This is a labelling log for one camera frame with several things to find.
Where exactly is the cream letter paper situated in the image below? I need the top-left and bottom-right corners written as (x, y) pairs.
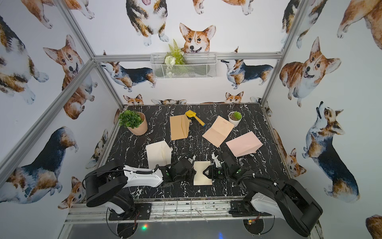
top-left (193, 161), bottom-right (212, 186)
top-left (203, 116), bottom-right (234, 147)

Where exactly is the white cream envelope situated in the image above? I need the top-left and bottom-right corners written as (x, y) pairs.
top-left (146, 140), bottom-right (172, 169)

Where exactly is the pink envelope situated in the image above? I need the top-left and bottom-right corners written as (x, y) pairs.
top-left (226, 131), bottom-right (263, 157)

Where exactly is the brown kraft envelope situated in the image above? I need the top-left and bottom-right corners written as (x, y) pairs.
top-left (170, 114), bottom-right (191, 140)

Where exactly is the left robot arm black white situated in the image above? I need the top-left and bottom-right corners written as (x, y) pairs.
top-left (84, 153), bottom-right (196, 217)

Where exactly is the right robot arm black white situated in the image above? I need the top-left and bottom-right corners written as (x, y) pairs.
top-left (203, 150), bottom-right (323, 237)

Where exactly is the small plant in white pot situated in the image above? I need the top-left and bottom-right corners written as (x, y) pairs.
top-left (228, 111), bottom-right (242, 127)

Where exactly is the yellow toy shovel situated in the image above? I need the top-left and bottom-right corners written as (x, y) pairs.
top-left (186, 110), bottom-right (206, 126)

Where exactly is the green plant in terracotta pot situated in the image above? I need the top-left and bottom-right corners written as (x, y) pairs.
top-left (118, 110), bottom-right (148, 136)

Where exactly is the fern and white flower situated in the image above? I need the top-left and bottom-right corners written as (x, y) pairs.
top-left (164, 40), bottom-right (187, 78)

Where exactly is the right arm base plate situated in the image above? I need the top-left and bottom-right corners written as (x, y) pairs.
top-left (228, 200), bottom-right (271, 218)

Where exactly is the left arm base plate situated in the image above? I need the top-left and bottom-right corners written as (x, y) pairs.
top-left (108, 203), bottom-right (152, 221)

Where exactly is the white wire wall basket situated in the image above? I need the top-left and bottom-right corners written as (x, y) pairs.
top-left (150, 53), bottom-right (217, 79)

